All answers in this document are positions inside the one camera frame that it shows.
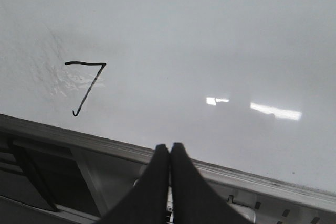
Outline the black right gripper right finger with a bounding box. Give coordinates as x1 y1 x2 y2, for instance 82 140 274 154
170 142 248 223

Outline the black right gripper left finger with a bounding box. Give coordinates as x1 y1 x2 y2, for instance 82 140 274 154
97 144 170 223

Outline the white whiteboard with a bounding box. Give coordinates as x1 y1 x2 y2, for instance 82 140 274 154
1 0 335 193

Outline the grey aluminium whiteboard frame rail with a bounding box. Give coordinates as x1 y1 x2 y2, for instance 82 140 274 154
1 114 335 213

